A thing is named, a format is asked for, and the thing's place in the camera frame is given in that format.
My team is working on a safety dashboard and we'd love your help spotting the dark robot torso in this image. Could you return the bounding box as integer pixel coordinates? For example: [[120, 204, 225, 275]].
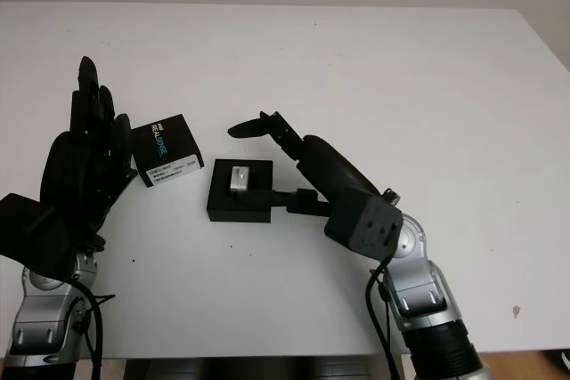
[[122, 355, 402, 380]]

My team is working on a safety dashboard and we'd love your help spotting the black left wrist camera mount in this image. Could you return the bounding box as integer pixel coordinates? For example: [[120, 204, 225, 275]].
[[0, 192, 76, 277]]

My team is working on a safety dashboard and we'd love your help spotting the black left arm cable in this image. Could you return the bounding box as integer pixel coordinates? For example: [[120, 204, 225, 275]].
[[72, 280, 118, 380]]

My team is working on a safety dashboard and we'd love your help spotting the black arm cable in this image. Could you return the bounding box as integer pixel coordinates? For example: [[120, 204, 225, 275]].
[[364, 254, 403, 380], [72, 280, 118, 380]]

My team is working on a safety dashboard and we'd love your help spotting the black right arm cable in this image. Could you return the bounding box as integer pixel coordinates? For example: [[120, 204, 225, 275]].
[[364, 254, 403, 380]]

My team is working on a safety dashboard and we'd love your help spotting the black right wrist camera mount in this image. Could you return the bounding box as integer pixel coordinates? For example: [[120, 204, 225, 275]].
[[323, 192, 404, 262]]

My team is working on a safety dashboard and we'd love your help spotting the black camera box base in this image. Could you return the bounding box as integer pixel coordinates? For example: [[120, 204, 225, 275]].
[[207, 158, 274, 224]]

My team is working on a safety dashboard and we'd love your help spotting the small silver camera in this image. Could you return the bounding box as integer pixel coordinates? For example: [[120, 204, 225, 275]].
[[227, 166, 251, 197]]

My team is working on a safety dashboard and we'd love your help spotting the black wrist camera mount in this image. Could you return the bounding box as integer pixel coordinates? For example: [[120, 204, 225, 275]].
[[0, 192, 76, 277], [323, 192, 404, 262]]

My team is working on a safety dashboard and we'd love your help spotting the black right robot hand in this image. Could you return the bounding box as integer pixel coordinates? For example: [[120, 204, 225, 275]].
[[227, 110, 385, 221]]

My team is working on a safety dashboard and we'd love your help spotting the dark shoe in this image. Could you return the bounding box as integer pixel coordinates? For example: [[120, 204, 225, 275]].
[[546, 347, 570, 370]]

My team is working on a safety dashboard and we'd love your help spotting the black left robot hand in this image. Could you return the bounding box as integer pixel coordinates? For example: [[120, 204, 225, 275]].
[[39, 55, 137, 261]]

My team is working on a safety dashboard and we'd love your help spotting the black RealSense box lid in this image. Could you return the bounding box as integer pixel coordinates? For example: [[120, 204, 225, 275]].
[[131, 113, 206, 189]]

